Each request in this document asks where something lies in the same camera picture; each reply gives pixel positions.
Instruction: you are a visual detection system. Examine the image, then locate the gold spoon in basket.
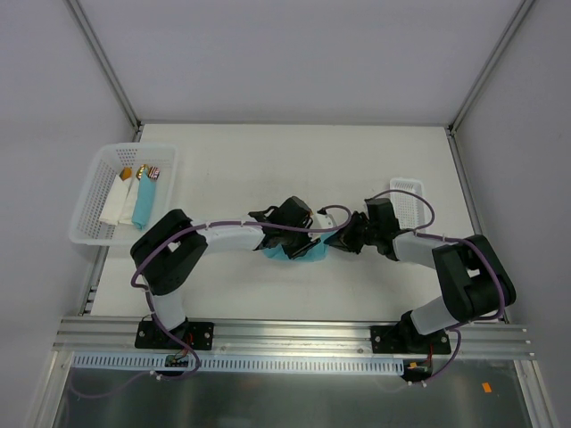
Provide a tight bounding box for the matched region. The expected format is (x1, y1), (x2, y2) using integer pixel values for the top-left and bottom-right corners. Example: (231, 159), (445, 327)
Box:
(136, 164), (149, 180)

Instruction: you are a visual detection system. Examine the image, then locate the orange utensil tip in basket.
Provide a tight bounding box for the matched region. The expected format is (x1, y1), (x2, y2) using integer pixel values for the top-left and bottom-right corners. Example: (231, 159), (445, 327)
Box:
(120, 167), (132, 181)

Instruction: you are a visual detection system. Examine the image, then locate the left aluminium frame post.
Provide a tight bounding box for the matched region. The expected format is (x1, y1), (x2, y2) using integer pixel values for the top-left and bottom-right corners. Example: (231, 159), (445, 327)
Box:
(63, 0), (141, 131)

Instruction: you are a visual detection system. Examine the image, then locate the white rolled napkin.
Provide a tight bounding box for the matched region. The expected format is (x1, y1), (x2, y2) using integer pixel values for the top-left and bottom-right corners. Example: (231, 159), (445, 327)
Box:
(99, 176), (131, 226)
(119, 177), (139, 225)

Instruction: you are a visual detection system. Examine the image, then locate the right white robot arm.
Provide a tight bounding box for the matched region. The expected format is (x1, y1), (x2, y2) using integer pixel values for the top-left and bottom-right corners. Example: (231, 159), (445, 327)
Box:
(325, 198), (517, 355)

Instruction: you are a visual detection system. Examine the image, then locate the rolled blue napkin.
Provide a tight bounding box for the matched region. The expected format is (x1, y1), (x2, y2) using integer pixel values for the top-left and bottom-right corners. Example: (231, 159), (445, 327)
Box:
(131, 175), (156, 230)

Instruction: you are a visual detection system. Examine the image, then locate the left white rolled napkin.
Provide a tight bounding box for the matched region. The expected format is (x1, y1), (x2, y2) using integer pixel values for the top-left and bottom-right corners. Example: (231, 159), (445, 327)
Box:
(99, 176), (131, 226)

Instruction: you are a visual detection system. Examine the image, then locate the aluminium frame post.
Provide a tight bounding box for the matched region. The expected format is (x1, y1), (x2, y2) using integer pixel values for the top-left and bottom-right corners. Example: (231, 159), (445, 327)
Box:
(63, 0), (141, 131)
(448, 0), (536, 136)

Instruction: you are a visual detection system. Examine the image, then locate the aluminium mounting rail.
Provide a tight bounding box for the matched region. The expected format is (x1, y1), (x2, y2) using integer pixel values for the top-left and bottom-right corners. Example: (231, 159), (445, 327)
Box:
(52, 316), (536, 360)

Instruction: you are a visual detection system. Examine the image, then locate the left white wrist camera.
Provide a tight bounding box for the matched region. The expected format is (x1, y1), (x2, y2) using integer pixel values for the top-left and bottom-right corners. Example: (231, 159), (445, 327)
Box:
(310, 213), (336, 231)

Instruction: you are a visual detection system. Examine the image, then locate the white slotted cable duct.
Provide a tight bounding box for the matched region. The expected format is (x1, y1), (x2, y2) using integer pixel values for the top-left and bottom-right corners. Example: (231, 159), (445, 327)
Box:
(71, 352), (404, 376)

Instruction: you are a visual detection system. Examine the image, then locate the middle white rolled napkin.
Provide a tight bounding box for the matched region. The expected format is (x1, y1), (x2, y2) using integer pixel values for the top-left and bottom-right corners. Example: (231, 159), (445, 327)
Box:
(119, 177), (139, 225)

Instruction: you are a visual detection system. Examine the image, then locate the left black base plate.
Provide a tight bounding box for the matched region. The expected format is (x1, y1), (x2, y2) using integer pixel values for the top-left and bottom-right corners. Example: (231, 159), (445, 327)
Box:
(134, 320), (215, 350)

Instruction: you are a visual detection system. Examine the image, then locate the right aluminium frame post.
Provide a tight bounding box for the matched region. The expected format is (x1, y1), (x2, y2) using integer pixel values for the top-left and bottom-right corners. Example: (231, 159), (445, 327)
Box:
(448, 0), (536, 136)

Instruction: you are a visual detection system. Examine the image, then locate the blue paper napkin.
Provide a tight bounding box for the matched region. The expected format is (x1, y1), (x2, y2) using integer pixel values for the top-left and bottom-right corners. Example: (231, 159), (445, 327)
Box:
(262, 232), (334, 263)

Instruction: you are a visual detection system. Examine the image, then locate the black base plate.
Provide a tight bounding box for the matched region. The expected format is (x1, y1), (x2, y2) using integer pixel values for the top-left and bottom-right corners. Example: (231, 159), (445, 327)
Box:
(134, 320), (215, 350)
(369, 325), (451, 355)

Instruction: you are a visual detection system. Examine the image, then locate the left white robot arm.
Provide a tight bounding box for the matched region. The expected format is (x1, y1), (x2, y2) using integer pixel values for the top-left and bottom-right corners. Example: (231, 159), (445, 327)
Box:
(130, 196), (334, 348)

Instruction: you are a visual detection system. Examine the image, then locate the left white plastic basket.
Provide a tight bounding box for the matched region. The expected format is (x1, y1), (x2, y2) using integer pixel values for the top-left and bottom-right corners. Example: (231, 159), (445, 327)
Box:
(69, 143), (178, 246)

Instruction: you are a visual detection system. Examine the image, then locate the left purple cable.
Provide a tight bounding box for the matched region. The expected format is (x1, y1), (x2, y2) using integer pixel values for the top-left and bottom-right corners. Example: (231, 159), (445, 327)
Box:
(66, 203), (352, 399)

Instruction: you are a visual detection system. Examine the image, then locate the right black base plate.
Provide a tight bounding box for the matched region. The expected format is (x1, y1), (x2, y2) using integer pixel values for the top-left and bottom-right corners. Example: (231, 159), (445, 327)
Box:
(369, 325), (451, 355)

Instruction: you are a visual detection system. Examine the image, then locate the right white plastic tray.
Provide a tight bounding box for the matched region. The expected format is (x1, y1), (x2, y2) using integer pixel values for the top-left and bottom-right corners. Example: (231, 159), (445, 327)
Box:
(389, 177), (428, 229)

